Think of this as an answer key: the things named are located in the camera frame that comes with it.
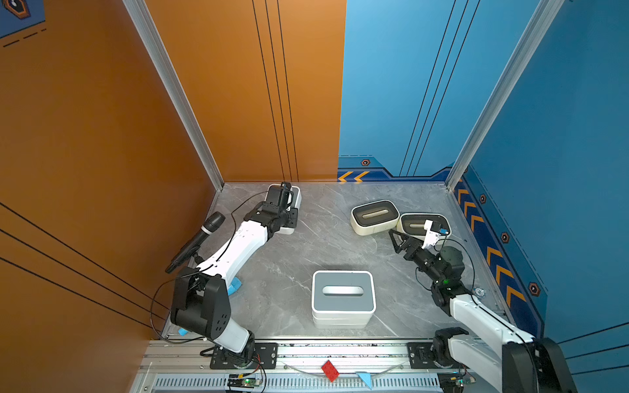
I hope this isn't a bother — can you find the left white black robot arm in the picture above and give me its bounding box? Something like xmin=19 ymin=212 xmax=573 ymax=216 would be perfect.
xmin=170 ymin=182 xmax=302 ymax=367

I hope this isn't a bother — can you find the black microphone on stand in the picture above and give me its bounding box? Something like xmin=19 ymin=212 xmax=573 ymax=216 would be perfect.
xmin=165 ymin=211 xmax=225 ymax=274

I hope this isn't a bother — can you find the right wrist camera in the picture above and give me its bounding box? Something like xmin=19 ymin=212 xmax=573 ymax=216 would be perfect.
xmin=422 ymin=219 xmax=450 ymax=249

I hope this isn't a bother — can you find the red plastic block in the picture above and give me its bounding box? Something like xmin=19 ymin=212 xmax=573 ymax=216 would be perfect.
xmin=321 ymin=360 xmax=340 ymax=383

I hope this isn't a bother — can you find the grey lid tissue box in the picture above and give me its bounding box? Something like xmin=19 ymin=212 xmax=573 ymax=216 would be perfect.
xmin=313 ymin=315 xmax=372 ymax=329
xmin=311 ymin=270 xmax=377 ymax=319
xmin=265 ymin=183 xmax=302 ymax=235

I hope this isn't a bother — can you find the blue triangle piece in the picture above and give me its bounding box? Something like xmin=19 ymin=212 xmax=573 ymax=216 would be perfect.
xmin=355 ymin=372 xmax=373 ymax=390

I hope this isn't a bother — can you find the right aluminium corner post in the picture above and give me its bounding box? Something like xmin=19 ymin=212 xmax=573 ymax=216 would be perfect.
xmin=445 ymin=0 xmax=564 ymax=193

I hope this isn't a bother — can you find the dark lid cream box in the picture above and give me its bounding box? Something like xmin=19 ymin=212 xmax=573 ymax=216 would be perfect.
xmin=351 ymin=200 xmax=401 ymax=236
xmin=396 ymin=213 xmax=451 ymax=240

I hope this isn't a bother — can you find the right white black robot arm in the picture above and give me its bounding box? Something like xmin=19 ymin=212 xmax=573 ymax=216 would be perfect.
xmin=388 ymin=229 xmax=578 ymax=392

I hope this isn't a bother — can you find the right green circuit board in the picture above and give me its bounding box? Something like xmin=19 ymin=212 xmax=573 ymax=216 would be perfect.
xmin=437 ymin=373 xmax=477 ymax=393

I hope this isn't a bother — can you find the aluminium corner post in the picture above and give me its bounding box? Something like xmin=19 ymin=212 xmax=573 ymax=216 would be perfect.
xmin=123 ymin=0 xmax=224 ymax=192
xmin=445 ymin=0 xmax=564 ymax=193

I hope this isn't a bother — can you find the dark lid cream box right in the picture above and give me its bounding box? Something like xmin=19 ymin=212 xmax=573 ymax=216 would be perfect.
xmin=396 ymin=213 xmax=451 ymax=240

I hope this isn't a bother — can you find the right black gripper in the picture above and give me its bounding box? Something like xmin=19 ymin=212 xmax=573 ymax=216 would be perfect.
xmin=390 ymin=231 xmax=445 ymax=288

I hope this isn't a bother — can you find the dark lid cream box left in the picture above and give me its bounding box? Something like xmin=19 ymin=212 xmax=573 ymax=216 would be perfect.
xmin=351 ymin=200 xmax=401 ymax=236

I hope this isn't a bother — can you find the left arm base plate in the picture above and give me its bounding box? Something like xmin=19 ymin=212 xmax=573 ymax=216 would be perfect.
xmin=210 ymin=341 xmax=278 ymax=370

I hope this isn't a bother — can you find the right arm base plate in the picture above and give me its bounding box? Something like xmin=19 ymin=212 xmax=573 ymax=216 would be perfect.
xmin=406 ymin=342 xmax=471 ymax=373

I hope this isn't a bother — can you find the left aluminium corner post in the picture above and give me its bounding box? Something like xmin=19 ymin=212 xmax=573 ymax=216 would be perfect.
xmin=123 ymin=0 xmax=224 ymax=192

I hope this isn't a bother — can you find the left green circuit board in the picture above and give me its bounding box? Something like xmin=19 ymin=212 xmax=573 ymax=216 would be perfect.
xmin=226 ymin=374 xmax=264 ymax=392

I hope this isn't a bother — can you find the green circuit board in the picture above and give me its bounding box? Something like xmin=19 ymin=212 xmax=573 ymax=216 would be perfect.
xmin=226 ymin=374 xmax=264 ymax=392
xmin=437 ymin=373 xmax=477 ymax=393

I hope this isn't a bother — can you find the grey lid tissue box back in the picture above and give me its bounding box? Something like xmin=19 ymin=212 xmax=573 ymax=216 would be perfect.
xmin=311 ymin=270 xmax=377 ymax=319

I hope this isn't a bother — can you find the grey lid tissue box front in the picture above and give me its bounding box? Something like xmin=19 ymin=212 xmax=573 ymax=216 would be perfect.
xmin=313 ymin=315 xmax=372 ymax=329

